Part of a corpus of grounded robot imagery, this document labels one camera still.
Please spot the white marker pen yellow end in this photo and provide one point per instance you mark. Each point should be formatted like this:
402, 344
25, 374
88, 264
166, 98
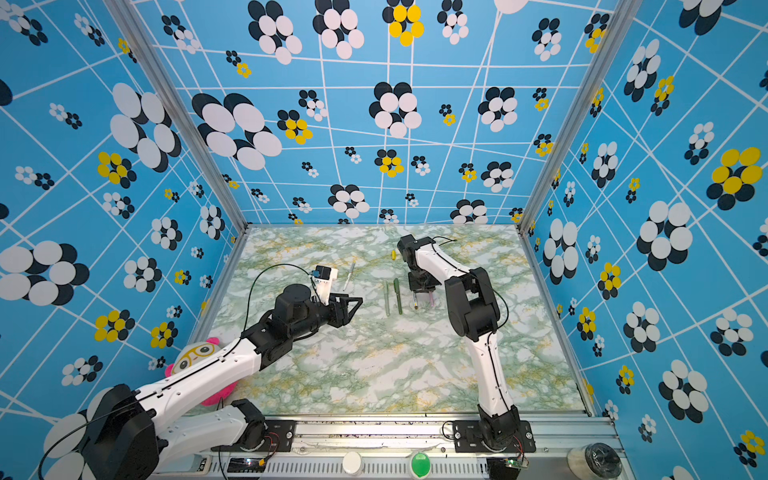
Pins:
349, 276

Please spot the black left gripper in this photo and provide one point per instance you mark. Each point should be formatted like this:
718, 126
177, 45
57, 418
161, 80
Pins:
345, 317

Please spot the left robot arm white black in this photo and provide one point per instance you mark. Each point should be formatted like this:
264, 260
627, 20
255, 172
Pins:
133, 432

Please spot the aluminium corner post right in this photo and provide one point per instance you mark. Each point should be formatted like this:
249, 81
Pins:
621, 21

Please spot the dark green pen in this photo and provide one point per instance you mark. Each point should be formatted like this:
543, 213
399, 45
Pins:
396, 287

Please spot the green push button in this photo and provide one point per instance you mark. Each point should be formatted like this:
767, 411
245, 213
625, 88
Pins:
420, 466

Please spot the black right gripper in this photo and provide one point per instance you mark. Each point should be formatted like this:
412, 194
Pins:
416, 288

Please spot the white round button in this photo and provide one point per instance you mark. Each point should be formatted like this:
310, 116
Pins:
352, 463

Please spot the tape roll spool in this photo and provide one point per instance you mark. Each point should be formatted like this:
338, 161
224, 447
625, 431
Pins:
597, 461

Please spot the aluminium corner post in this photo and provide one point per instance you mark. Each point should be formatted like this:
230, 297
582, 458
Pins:
621, 21
129, 24

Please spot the plush toy with glasses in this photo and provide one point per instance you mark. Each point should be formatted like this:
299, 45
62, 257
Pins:
195, 353

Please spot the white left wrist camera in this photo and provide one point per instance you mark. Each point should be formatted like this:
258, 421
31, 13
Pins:
323, 278

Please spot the light green pen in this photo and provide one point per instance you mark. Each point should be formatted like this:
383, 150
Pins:
387, 303

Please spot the aluminium corner post left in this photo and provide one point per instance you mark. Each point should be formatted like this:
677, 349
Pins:
129, 24

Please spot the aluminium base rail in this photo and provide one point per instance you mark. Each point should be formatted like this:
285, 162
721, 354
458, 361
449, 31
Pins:
313, 447

